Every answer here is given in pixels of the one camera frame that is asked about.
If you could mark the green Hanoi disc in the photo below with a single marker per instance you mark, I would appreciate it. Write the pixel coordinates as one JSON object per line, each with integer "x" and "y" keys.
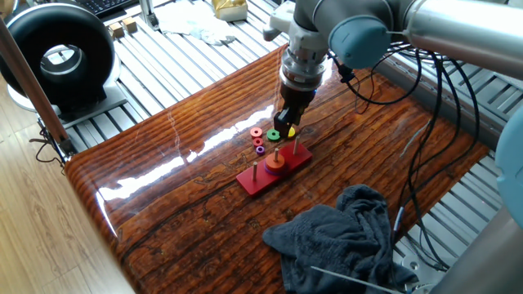
{"x": 269, "y": 136}

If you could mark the dark grey cloth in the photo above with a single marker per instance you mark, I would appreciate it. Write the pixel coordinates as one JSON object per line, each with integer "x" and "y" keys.
{"x": 327, "y": 237}

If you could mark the yellow Hanoi disc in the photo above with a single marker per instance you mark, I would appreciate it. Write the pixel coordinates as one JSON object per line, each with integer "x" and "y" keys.
{"x": 292, "y": 132}

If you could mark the red Hanoi base with pegs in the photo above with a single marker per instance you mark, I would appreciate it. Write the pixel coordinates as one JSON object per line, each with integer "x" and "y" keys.
{"x": 253, "y": 185}

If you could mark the small red Hanoi disc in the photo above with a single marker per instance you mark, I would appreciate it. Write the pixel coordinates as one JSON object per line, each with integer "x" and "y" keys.
{"x": 254, "y": 143}

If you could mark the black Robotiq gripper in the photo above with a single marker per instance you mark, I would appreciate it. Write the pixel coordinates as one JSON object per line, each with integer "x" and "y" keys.
{"x": 298, "y": 100}

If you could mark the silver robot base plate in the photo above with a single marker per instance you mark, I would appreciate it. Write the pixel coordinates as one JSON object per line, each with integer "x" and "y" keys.
{"x": 412, "y": 267}

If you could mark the white cloth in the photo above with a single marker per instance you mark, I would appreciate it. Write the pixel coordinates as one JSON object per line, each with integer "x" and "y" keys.
{"x": 184, "y": 16}

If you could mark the small purple Hanoi disc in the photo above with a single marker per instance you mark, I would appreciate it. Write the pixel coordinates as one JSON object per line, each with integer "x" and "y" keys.
{"x": 257, "y": 151}

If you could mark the large purple Hanoi disc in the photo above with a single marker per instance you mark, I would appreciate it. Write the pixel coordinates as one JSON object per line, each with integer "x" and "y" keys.
{"x": 274, "y": 173}

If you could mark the small wooden cube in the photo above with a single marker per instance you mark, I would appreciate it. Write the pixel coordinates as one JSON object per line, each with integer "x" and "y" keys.
{"x": 115, "y": 30}
{"x": 130, "y": 24}

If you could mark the small orange Hanoi disc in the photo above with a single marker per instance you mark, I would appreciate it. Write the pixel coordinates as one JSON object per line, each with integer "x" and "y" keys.
{"x": 252, "y": 132}

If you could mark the black keyboard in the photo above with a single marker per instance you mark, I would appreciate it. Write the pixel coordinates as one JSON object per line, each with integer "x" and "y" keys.
{"x": 102, "y": 6}

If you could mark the golden foil packet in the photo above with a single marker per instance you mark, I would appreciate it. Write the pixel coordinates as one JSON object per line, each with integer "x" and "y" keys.
{"x": 229, "y": 10}

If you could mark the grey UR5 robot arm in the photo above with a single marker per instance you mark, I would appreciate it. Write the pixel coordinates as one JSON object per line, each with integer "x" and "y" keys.
{"x": 449, "y": 24}

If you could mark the large orange Hanoi disc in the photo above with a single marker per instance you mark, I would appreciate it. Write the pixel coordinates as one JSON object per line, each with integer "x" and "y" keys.
{"x": 269, "y": 164}

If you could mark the aluminium stand post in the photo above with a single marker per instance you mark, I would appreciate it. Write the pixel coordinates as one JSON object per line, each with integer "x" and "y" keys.
{"x": 148, "y": 14}

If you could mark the brown frame post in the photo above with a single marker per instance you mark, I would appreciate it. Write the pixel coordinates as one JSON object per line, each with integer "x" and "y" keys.
{"x": 32, "y": 81}

